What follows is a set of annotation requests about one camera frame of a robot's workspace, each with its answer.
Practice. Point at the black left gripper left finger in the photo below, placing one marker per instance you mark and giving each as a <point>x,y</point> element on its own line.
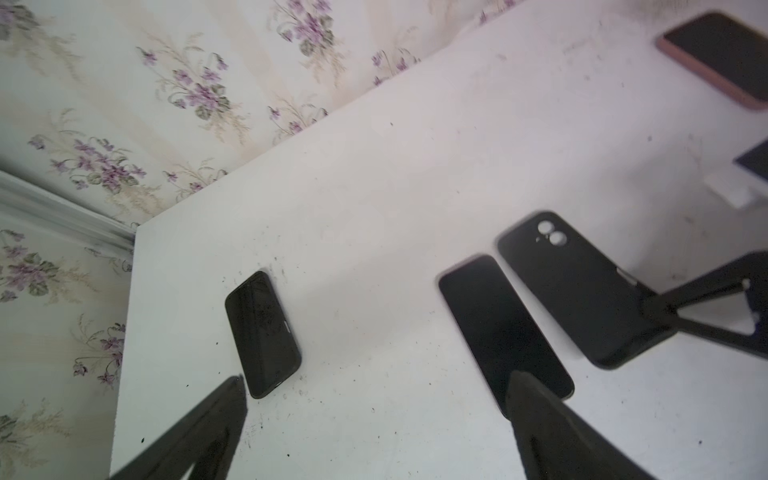
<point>202,444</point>

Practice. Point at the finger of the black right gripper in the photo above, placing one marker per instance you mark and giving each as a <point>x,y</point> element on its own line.
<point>753,344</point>
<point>746,275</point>

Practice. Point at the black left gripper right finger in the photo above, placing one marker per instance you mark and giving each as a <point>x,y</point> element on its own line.
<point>554,442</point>

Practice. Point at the black phone case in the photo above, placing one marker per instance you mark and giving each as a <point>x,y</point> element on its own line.
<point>594,302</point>

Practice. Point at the black phone in black case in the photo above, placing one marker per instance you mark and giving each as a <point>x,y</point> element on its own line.
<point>266,346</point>

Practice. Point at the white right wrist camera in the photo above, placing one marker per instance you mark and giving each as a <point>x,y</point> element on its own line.
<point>743,183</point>

